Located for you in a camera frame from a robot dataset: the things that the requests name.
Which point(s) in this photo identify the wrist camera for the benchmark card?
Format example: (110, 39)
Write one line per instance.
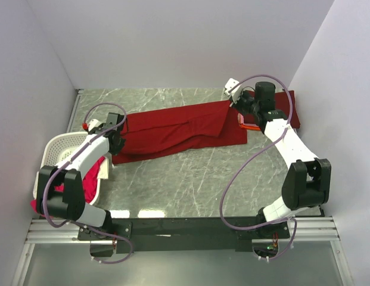
(232, 90)
(94, 123)

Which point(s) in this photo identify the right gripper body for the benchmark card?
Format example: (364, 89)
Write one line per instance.
(246, 104)

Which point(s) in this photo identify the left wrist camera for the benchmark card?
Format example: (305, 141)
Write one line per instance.
(94, 123)

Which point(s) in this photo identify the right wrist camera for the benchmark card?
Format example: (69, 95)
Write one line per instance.
(232, 90)

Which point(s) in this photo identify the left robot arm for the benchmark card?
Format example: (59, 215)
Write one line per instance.
(60, 192)

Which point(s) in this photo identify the beige t-shirt in basket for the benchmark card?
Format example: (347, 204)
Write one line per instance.
(104, 168)

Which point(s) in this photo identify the pink t-shirt in basket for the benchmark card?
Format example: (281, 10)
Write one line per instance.
(90, 186)

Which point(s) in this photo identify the white laundry basket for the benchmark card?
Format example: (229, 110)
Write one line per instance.
(61, 146)

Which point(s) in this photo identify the red t-shirt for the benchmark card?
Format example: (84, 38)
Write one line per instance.
(159, 133)

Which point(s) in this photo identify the aluminium rail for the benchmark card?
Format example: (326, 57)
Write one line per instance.
(308, 229)

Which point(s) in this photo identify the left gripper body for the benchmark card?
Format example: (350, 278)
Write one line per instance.
(117, 148)

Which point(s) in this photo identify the black base beam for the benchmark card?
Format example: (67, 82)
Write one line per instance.
(177, 234)

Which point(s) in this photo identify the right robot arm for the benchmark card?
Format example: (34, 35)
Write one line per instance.
(307, 183)

